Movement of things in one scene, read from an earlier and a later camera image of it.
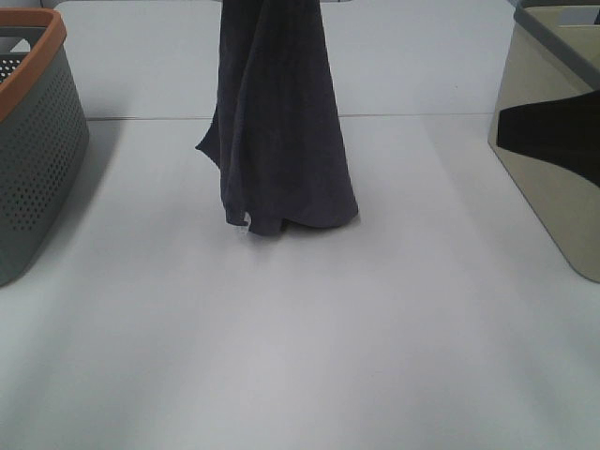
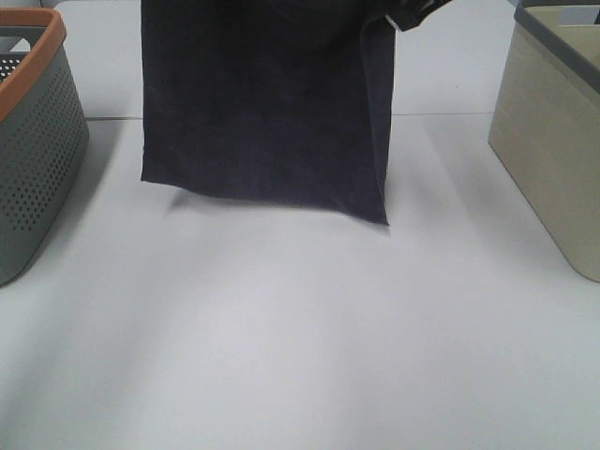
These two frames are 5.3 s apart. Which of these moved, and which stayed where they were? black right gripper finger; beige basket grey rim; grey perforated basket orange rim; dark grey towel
Moved: dark grey towel; black right gripper finger
Stayed: beige basket grey rim; grey perforated basket orange rim
